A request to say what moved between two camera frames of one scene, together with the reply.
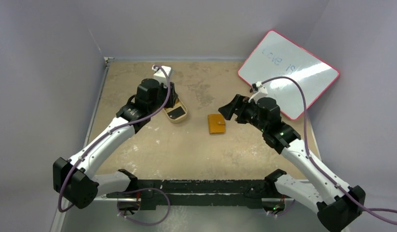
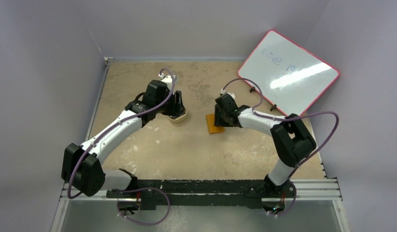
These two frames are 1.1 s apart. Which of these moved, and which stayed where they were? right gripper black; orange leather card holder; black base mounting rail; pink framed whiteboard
Moved: right gripper black
Stayed: orange leather card holder; black base mounting rail; pink framed whiteboard
